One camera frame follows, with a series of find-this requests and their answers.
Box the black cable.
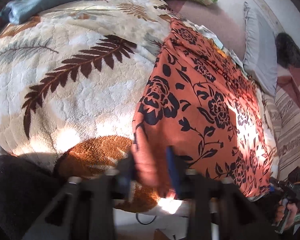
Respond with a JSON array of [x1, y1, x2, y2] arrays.
[[135, 212, 157, 225]]

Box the blue-grey cloth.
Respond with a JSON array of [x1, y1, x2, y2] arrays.
[[1, 0, 99, 25]]

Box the person's right hand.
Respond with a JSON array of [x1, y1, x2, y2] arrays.
[[275, 199, 300, 230]]

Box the dark fleece clothing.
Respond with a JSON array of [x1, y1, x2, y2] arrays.
[[0, 155, 65, 240]]

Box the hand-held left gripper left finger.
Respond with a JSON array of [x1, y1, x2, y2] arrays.
[[22, 152, 138, 240]]

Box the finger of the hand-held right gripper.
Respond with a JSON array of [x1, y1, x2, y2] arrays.
[[269, 177, 282, 193]]

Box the cream leaf-print fleece blanket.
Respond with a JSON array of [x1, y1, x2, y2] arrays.
[[0, 0, 188, 213]]

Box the grey pillow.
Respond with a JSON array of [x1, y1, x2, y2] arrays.
[[242, 2, 278, 97]]

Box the mauve bed sheet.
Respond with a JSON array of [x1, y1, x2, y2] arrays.
[[165, 0, 278, 63]]

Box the beige striped blanket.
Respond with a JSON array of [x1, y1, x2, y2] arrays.
[[261, 65, 300, 183]]

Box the dark furry item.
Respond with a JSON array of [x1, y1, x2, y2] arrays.
[[275, 32, 300, 70]]

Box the orange black floral garment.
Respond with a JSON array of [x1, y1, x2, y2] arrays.
[[130, 19, 274, 203]]

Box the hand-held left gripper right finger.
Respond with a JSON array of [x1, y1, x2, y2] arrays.
[[165, 145, 278, 240]]

